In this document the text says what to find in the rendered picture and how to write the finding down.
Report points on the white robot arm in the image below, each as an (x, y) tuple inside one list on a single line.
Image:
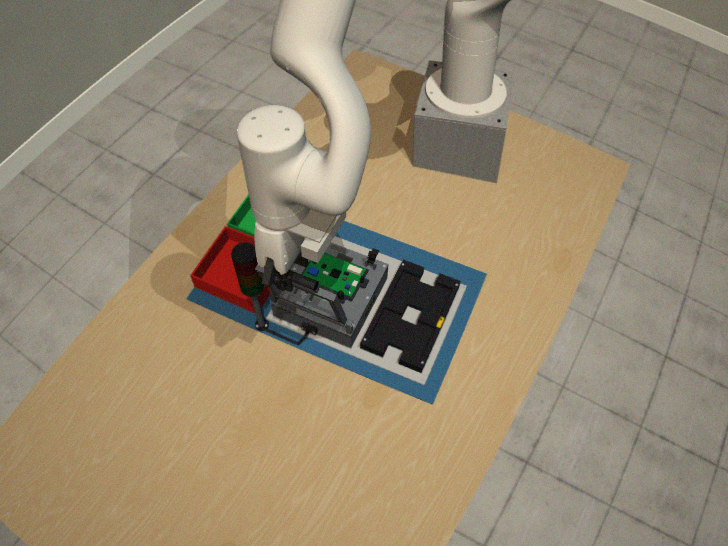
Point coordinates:
[(282, 167)]

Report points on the green open tray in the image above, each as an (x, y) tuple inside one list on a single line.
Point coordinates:
[(243, 219)]

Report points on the red bin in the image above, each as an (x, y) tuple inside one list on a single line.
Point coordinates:
[(215, 273)]

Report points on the green circuit board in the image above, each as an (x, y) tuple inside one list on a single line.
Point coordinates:
[(335, 274)]

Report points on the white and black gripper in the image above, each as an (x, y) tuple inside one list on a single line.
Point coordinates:
[(281, 249)]

